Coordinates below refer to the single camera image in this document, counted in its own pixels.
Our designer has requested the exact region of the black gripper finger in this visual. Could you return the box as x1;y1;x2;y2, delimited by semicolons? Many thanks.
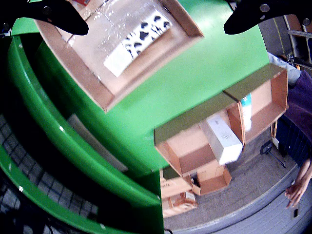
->
0;0;89;36
223;0;312;35

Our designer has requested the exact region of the white bottle teal label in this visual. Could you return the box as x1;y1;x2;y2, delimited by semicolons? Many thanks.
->
240;93;254;133

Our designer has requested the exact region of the bystander bare forearm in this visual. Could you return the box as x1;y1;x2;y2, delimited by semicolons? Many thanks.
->
293;156;312;190

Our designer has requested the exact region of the shallow cardboard tray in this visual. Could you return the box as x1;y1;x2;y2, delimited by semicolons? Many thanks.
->
33;0;205;115

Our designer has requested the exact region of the cow print hand cream box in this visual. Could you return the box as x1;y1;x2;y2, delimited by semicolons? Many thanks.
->
103;9;173;78

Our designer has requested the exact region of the tall white carton box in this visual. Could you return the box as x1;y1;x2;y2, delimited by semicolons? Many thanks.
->
199;114;244;166

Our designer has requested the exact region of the plain cardboard box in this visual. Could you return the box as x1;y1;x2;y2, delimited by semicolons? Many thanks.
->
191;165;233;196

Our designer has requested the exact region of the BS printed cardboard box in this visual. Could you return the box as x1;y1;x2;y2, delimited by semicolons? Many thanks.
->
159;170;198;218

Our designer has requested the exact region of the bystander bare hand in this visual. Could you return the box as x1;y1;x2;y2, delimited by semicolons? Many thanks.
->
284;181;306;210

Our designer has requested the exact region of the bystander person body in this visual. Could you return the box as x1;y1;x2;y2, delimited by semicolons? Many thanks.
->
268;52;312;157

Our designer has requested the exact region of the green metal cabinet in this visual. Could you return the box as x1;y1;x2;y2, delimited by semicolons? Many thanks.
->
0;34;164;234

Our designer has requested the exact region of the pale grey paper sheet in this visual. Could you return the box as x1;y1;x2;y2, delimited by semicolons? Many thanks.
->
66;113;129;173

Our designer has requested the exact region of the small black floodlight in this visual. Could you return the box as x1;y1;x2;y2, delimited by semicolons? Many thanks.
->
260;142;286;168

